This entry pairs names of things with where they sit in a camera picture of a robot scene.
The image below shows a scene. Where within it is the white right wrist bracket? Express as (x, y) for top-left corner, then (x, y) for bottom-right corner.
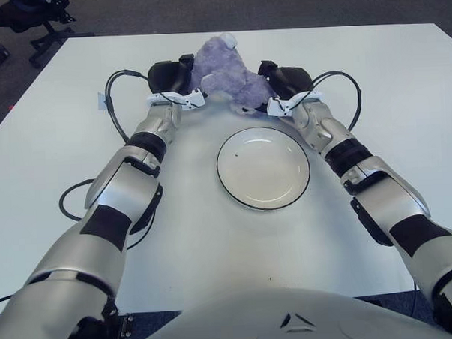
(265, 91), (325, 119)

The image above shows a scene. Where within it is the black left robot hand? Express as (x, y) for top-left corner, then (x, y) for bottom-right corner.
(145, 54), (197, 97)

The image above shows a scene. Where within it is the black office chair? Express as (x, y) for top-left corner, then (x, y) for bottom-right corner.
(0, 0), (97, 71)

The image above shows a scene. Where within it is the black table bracket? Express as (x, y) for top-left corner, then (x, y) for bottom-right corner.
(104, 313), (135, 339)

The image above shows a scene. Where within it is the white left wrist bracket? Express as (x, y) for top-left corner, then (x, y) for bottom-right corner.
(145, 87), (208, 113)

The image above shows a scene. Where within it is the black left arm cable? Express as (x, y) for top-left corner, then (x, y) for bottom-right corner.
(52, 68), (159, 253)

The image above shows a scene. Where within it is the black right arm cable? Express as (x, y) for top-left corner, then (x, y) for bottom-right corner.
(311, 69), (364, 131)

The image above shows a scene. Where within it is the white plate black rim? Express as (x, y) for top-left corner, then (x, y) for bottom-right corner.
(214, 124), (313, 214)

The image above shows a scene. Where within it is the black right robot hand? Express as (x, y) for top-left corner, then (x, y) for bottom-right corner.
(256, 58), (316, 100)

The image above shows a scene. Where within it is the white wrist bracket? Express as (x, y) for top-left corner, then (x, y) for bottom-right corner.
(265, 91), (325, 119)
(145, 87), (208, 113)

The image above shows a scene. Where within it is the purple plush bunny doll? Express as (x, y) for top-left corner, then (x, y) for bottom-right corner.
(188, 30), (275, 118)

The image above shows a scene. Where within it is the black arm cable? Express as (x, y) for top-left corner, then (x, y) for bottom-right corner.
(311, 69), (364, 131)
(52, 68), (159, 253)

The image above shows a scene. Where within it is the grey robot torso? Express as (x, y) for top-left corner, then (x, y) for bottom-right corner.
(122, 279), (452, 339)

